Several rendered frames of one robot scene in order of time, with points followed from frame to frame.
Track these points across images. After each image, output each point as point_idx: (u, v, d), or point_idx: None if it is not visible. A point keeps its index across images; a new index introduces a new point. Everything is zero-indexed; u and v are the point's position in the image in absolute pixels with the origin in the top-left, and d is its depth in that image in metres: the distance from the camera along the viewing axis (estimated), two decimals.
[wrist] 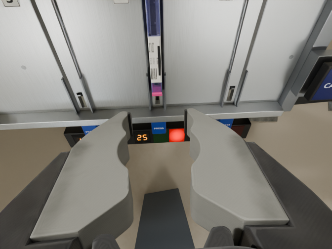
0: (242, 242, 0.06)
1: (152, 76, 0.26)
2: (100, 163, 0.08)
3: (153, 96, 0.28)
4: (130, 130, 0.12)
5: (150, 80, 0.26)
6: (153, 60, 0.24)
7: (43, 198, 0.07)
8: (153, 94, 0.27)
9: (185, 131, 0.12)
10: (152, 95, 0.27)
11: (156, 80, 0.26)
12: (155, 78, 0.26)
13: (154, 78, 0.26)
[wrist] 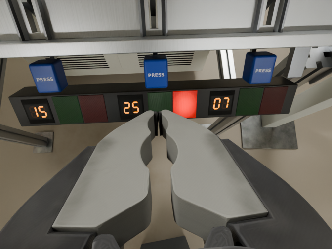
0: (226, 239, 0.06)
1: None
2: (122, 160, 0.08)
3: None
4: (155, 130, 0.12)
5: None
6: None
7: (67, 189, 0.07)
8: None
9: (160, 133, 0.12)
10: None
11: None
12: None
13: None
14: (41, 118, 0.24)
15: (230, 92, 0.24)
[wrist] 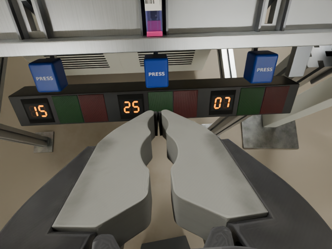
0: (226, 239, 0.06)
1: None
2: (122, 160, 0.08)
3: (148, 36, 0.18)
4: (155, 130, 0.12)
5: (145, 6, 0.17)
6: None
7: (67, 189, 0.07)
8: (148, 32, 0.17)
9: (160, 133, 0.12)
10: (147, 33, 0.17)
11: (152, 5, 0.17)
12: (152, 2, 0.17)
13: (150, 2, 0.17)
14: (41, 118, 0.24)
15: (231, 91, 0.24)
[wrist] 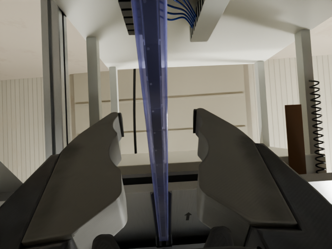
0: (248, 243, 0.06)
1: None
2: (91, 164, 0.08)
3: None
4: (121, 131, 0.12)
5: None
6: None
7: (34, 202, 0.06)
8: None
9: (193, 131, 0.12)
10: None
11: None
12: None
13: None
14: None
15: None
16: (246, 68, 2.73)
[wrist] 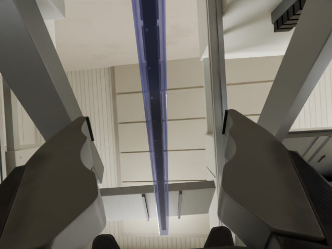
0: None
1: None
2: (62, 171, 0.08)
3: None
4: (91, 135, 0.12)
5: None
6: None
7: (1, 218, 0.06)
8: None
9: (223, 132, 0.12)
10: None
11: None
12: None
13: None
14: None
15: None
16: (283, 57, 2.76)
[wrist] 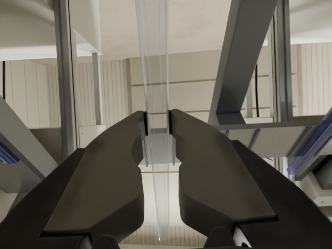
0: (232, 240, 0.06)
1: None
2: (113, 161, 0.08)
3: None
4: (145, 130, 0.12)
5: None
6: None
7: (58, 192, 0.07)
8: None
9: (170, 132, 0.12)
10: None
11: None
12: None
13: None
14: None
15: None
16: (299, 50, 2.79)
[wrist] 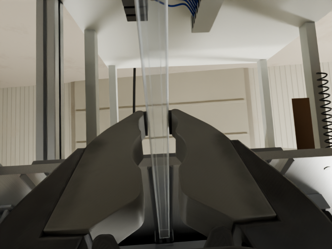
0: (232, 240, 0.06)
1: None
2: (113, 161, 0.08)
3: None
4: (145, 130, 0.12)
5: None
6: None
7: (58, 192, 0.07)
8: None
9: (170, 132, 0.12)
10: None
11: None
12: None
13: None
14: None
15: None
16: (247, 75, 2.73)
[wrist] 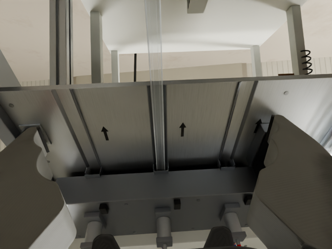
0: None
1: None
2: (19, 187, 0.07)
3: None
4: (45, 146, 0.11)
5: None
6: None
7: None
8: None
9: (266, 138, 0.11)
10: None
11: None
12: None
13: None
14: None
15: None
16: (245, 70, 2.78)
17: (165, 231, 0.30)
